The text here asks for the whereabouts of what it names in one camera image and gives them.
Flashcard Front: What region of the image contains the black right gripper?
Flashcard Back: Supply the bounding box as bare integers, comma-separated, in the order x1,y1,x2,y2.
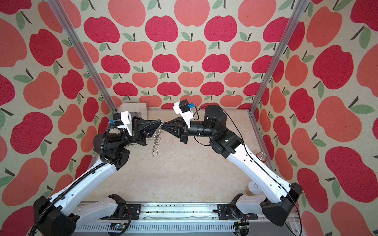
163,117,216,145

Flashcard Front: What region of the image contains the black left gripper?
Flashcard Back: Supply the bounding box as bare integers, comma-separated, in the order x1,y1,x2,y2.
117,118,160,149

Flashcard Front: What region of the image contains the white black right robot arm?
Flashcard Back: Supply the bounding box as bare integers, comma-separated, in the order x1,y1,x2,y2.
161,105,303,227

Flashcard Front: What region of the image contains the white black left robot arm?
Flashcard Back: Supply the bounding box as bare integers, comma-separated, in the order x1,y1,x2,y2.
29,112,162,236

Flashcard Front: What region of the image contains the cream printed canvas tote bag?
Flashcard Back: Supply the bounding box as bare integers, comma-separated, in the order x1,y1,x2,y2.
118,103,148,120

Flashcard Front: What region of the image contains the red soda can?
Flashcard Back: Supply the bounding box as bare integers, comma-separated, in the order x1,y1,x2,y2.
256,152,267,163

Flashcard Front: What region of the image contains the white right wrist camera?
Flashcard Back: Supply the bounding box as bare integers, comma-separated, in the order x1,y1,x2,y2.
173,99,195,128

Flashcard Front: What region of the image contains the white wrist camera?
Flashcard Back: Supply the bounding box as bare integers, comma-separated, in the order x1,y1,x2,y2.
109,111,132,132
173,99,195,128

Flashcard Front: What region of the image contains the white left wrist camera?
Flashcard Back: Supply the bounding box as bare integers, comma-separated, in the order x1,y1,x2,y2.
109,111,132,132

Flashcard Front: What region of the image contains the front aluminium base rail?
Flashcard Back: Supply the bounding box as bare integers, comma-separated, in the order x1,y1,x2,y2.
73,202,305,236

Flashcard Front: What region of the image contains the left rear aluminium frame post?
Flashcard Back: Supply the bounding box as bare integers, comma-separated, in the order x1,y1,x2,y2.
47,0,117,114

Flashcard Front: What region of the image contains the aluminium frame post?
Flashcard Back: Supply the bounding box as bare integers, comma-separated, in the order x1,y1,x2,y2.
248,1,310,117
47,0,117,114

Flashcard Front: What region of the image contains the right rear aluminium frame post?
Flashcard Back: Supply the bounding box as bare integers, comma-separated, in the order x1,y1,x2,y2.
248,1,310,117

